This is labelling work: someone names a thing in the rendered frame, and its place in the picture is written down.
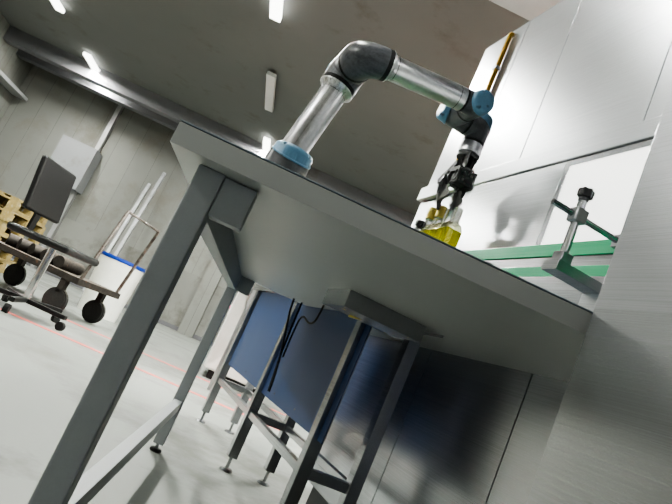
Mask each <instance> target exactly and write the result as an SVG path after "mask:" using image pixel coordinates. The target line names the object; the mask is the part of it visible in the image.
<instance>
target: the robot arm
mask: <svg viewBox="0 0 672 504"><path fill-rule="evenodd" d="M368 79H376V80H379V81H381V82H384V81H387V80H388V81H390V82H392V83H395V84H397V85H399V86H401V87H404V88H406V89H408V90H411V91H413V92H415V93H417V94H420V95H422V96H424V97H427V98H429V99H431V100H434V101H436V102H438V103H440V104H441V105H440V106H439V108H438V110H437V112H436V117H437V119H438V120H440V121H441V122H443V124H446V125H447V126H449V127H451V128H452V129H454V130H455V131H457V132H459V133H460V134H462V135H464V137H463V139H462V141H461V144H460V146H459V149H458V153H457V155H456V157H457V160H456V161H455V162H454V163H453V164H452V165H451V166H450V167H449V168H448V169H447V170H446V171H445V172H444V173H443V174H442V175H441V176H440V177H439V178H438V180H437V183H438V186H437V192H436V193H437V194H436V209H437V210H439V208H440V206H441V202H442V200H443V199H444V198H445V197H446V196H447V195H448V193H449V189H448V188H449V187H452V188H453V189H454V191H457V192H456V193H452V195H451V202H450V204H449V208H448V209H450V210H453V211H454V209H455V207H459V206H460V205H461V204H462V203H463V199H462V198H463V197H464V195H465V193H466V191H467V190H469V189H472V188H473V185H474V183H475V180H476V178H477V175H478V174H476V173H474V170H473V167H474V165H475V164H476V163H477V161H478V160H479V158H480V156H481V152H482V149H483V147H484V145H485V142H486V140H487V138H488V135H489V134H490V132H491V128H492V124H493V119H492V117H491V116H490V115H489V114H487V113H489V112H490V111H491V110H492V109H493V107H494V97H493V95H492V93H491V92H490V91H488V90H486V89H481V90H477V91H473V90H471V89H469V88H467V87H465V86H462V85H460V84H458V83H456V82H454V81H452V80H449V79H447V78H445V77H443V76H441V75H438V74H436V73H434V72H432V71H430V70H427V69H425V68H423V67H421V66H419V65H416V64H414V63H412V62H410V61H408V60H406V59H403V58H401V57H399V56H398V55H397V53H396V51H395V50H393V49H390V48H388V47H386V46H383V45H381V44H377V43H374V42H370V41H355V42H352V43H350V44H348V45H347V46H346V47H345V48H344V49H343V50H342V51H341V52H340V53H339V54H338V56H337V57H336V58H334V59H333V60H332V61H331V62H330V63H329V65H328V67H327V69H326V71H325V73H324V74H323V76H322V77H321V79H320V83H321V87H320V88H319V90H318V91H317V93H316V94H315V95H314V97H313V98H312V100H311V101H310V102H309V104H308V105H307V107H306V108H305V110H304V111H303V112H302V114H301V115H300V117H299V118H298V119H297V121H296V122H295V124H294V125H293V126H292V128H291V129H290V131H289V132H288V133H287V135H286V136H285V138H284V139H283V140H278V141H276V142H275V144H274V145H273V146H272V147H271V148H270V150H269V151H268V153H267V154H266V155H265V157H264V158H266V159H268V160H270V161H272V162H274V163H276V164H278V165H281V166H283V167H285V168H287V169H289V170H291V171H293V172H296V173H298V174H300V175H302V176H304V177H306V175H307V173H308V171H309V170H310V169H311V164H312V162H313V159H312V157H311V156H310V154H308V153H309V152H310V150H311V149H312V148H313V146H314V145H315V143H316V142H317V140H318V139H319V137H320V136H321V135H322V133H323V132H324V130H325V129H326V127H327V126H328V124H329V123H330V122H331V120H332V119H333V117H334V116H335V114H336V113H337V111H338V110H339V109H340V107H341V106H342V104H343V103H348V102H350V101H351V100H352V98H353V97H354V96H355V94H356V93H357V91H358V90H359V88H360V87H361V86H362V84H363V83H365V82H366V81H367V80H368ZM472 173H473V174H472ZM473 181H474V182H473Z"/></svg>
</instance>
